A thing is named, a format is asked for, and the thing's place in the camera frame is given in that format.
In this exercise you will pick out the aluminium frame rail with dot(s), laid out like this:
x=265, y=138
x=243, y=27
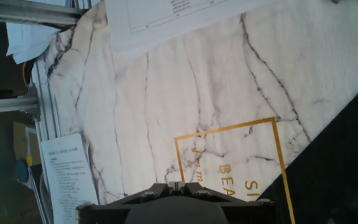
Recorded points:
x=26, y=14
x=5, y=105

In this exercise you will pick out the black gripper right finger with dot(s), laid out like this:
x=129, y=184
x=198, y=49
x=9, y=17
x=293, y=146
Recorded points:
x=197, y=190

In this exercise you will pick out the white text document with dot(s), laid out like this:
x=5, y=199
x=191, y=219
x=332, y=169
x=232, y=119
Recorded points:
x=67, y=174

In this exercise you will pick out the printed white paper stack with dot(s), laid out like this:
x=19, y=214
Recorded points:
x=154, y=31

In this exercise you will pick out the marble pattern tablecloth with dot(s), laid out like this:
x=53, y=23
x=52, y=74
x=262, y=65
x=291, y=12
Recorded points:
x=197, y=93

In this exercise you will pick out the blue round object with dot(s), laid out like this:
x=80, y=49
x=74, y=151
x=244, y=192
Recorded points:
x=22, y=171

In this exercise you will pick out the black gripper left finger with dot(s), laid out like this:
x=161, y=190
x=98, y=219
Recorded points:
x=154, y=191

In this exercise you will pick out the loose white paper sheets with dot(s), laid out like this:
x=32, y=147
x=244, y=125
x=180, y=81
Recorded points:
x=26, y=43

